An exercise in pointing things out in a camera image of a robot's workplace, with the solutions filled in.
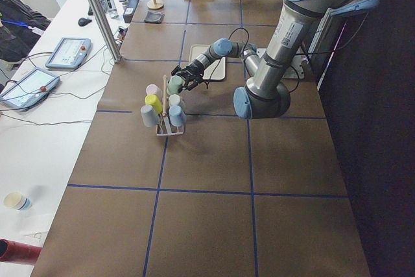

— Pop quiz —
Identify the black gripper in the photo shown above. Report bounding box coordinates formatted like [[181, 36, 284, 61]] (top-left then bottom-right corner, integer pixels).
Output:
[[171, 65, 204, 91]]

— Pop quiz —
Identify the green cup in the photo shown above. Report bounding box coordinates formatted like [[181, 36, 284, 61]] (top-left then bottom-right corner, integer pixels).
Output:
[[167, 75, 183, 95]]

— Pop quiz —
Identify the beige rabbit serving tray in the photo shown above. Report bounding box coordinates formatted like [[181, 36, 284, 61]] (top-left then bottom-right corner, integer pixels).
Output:
[[188, 44, 226, 82]]

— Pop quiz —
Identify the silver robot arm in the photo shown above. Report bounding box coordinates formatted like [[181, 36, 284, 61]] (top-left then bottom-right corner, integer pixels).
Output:
[[171, 0, 380, 119]]

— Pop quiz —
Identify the beige cup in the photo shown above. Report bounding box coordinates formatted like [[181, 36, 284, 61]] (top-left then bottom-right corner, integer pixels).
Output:
[[169, 94, 185, 110]]

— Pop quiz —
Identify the pink cup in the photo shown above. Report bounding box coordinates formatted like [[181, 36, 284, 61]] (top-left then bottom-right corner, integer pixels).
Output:
[[145, 84, 163, 99]]

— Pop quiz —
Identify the yellow cup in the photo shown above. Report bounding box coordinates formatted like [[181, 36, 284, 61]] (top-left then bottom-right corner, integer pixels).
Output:
[[145, 94, 163, 114]]

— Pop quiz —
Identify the blue cup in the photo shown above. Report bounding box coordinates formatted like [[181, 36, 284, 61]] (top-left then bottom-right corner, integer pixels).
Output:
[[169, 105, 187, 127]]

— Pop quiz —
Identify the grey cup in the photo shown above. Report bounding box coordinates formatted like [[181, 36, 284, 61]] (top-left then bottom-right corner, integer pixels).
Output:
[[140, 104, 160, 128]]

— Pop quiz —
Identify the paper cup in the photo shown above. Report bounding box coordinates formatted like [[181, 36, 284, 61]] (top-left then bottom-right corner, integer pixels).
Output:
[[3, 191, 32, 211]]

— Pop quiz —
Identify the grey folded cloth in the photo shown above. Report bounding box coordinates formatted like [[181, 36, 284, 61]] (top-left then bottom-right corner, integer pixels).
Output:
[[144, 11, 164, 24]]

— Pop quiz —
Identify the black box with label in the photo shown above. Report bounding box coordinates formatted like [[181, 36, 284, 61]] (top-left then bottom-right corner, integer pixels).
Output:
[[123, 0, 139, 23]]

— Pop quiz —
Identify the black computer mouse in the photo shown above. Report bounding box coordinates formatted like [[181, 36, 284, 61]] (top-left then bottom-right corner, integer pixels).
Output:
[[78, 18, 92, 27]]

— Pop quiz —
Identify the far teach pendant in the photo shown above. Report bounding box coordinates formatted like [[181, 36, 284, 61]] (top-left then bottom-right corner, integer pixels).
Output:
[[45, 38, 91, 71]]

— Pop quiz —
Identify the teach pendant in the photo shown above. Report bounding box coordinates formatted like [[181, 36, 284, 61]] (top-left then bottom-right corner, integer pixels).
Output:
[[1, 67, 61, 111], [45, 38, 91, 71]]

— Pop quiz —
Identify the near teach pendant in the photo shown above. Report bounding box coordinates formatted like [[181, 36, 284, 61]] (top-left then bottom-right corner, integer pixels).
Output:
[[1, 67, 61, 111]]

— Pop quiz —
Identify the red cylinder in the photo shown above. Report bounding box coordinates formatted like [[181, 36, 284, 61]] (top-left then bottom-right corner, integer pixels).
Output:
[[1, 239, 42, 265]]

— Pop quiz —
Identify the black camera cable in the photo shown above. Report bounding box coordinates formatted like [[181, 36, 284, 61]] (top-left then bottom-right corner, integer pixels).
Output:
[[204, 27, 257, 90]]

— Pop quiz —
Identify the white wire cup rack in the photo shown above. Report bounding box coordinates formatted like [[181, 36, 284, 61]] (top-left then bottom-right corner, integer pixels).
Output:
[[156, 75, 185, 136]]

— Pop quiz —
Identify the aluminium frame post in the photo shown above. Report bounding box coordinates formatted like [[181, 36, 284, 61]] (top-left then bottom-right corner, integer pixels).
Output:
[[88, 0, 122, 64]]

